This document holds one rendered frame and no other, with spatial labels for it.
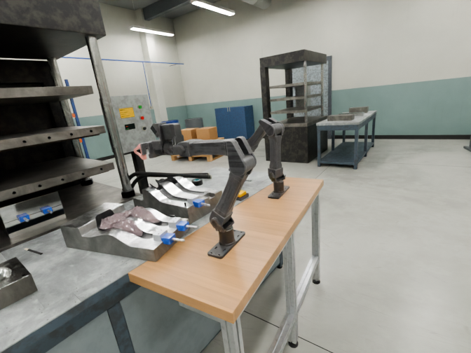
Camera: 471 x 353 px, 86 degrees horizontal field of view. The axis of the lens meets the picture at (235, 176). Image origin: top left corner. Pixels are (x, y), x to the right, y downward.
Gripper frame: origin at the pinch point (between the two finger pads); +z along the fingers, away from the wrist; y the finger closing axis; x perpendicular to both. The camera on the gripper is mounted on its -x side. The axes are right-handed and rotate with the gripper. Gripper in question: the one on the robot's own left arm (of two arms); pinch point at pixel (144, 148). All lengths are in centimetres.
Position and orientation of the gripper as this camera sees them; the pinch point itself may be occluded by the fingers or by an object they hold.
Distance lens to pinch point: 120.8
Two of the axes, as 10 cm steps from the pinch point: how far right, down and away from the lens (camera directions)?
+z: -8.6, -0.5, 5.1
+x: 1.2, 9.5, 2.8
